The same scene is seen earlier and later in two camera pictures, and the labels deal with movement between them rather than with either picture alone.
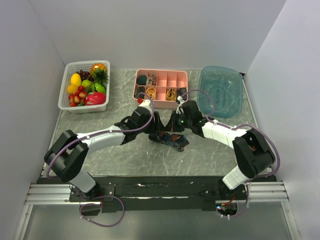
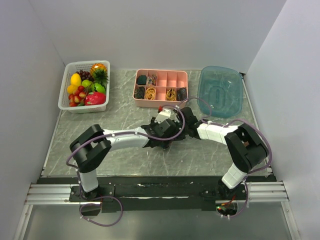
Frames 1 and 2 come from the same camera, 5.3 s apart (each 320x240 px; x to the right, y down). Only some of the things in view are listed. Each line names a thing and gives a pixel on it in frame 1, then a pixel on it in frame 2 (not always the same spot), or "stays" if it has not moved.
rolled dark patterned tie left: x=137 y=91 stays
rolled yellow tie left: x=151 y=92 stays
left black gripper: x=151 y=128 -> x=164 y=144
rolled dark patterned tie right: x=181 y=91 stays
